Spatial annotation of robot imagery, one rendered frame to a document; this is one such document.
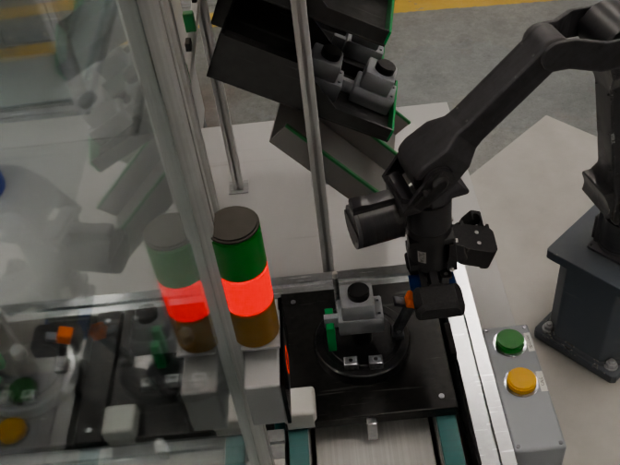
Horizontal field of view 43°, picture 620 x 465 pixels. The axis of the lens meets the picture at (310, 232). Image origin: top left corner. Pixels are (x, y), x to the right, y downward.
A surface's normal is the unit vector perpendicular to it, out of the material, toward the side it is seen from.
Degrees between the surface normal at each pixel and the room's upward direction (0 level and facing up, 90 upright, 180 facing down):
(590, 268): 0
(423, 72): 0
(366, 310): 90
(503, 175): 0
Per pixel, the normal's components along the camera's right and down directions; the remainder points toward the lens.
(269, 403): 0.05, 0.69
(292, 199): -0.10, -0.72
